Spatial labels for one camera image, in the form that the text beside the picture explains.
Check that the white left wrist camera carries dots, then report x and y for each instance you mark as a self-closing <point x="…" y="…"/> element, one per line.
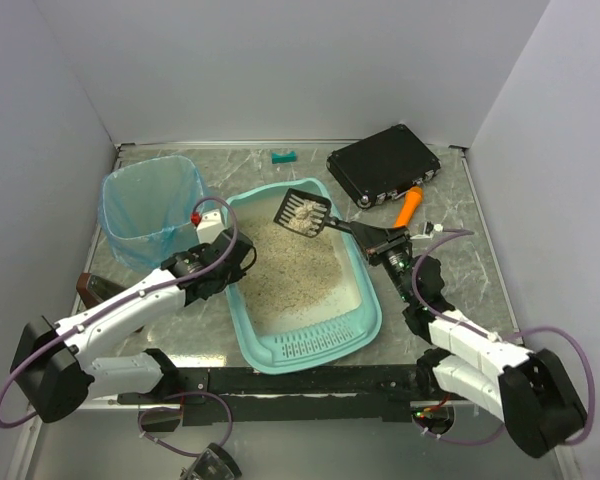
<point x="208" y="225"/>

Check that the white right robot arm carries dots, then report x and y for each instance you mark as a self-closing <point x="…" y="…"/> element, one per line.
<point x="529" y="392"/>

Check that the litter waste clumps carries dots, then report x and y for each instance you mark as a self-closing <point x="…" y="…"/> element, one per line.
<point x="301" y="217"/>

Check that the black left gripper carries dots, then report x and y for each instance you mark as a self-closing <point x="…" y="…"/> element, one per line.
<point x="228" y="261"/>

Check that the blue plastic bin liner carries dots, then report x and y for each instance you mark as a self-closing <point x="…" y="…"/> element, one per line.
<point x="150" y="210"/>

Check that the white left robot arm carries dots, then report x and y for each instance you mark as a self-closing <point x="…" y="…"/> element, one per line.
<point x="58" y="366"/>

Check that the black hard case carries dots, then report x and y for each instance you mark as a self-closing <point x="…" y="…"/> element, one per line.
<point x="383" y="166"/>

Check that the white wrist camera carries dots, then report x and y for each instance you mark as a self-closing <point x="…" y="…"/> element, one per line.
<point x="427" y="231"/>
<point x="208" y="225"/>

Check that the beige cat litter pellets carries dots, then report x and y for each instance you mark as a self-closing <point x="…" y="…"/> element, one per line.
<point x="291" y="272"/>

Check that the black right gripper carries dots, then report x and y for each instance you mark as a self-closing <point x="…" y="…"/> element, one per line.
<point x="386" y="244"/>

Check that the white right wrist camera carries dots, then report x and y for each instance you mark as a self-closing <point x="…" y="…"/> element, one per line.
<point x="427" y="231"/>

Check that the black litter scoop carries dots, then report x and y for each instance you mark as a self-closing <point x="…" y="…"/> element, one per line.
<point x="321" y="216"/>

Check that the brown metronome box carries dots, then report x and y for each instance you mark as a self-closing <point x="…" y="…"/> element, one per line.
<point x="94" y="289"/>

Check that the white trash bin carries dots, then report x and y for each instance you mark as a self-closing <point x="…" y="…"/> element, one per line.
<point x="150" y="215"/>

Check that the small teal block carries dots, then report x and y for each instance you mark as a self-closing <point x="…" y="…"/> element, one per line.
<point x="283" y="158"/>

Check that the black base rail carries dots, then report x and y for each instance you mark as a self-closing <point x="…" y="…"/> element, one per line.
<point x="386" y="392"/>

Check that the teal litter box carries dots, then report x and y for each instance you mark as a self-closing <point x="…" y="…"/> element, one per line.
<point x="348" y="319"/>

